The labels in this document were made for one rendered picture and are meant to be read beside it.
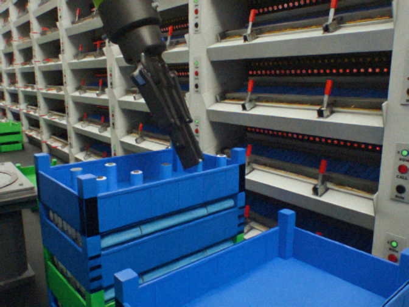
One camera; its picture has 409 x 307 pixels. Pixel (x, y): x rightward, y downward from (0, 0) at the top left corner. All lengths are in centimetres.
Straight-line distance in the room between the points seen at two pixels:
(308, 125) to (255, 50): 27
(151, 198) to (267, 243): 19
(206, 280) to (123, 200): 15
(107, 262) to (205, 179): 19
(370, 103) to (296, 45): 23
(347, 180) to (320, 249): 44
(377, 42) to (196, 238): 56
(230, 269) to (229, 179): 17
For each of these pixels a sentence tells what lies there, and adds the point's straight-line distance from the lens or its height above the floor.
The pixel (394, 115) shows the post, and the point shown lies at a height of 53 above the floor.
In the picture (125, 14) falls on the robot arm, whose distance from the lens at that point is 61.
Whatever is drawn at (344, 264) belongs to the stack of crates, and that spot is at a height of 35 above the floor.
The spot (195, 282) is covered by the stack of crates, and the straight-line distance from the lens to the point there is 49.
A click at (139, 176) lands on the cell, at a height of 46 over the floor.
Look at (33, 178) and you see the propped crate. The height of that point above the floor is 9.
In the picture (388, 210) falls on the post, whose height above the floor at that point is 32.
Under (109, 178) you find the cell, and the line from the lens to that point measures 59.
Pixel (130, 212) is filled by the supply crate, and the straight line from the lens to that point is 52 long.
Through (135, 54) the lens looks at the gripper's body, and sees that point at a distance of 60.
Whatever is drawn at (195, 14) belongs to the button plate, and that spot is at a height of 81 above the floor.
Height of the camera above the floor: 60
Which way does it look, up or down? 12 degrees down
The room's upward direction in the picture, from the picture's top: straight up
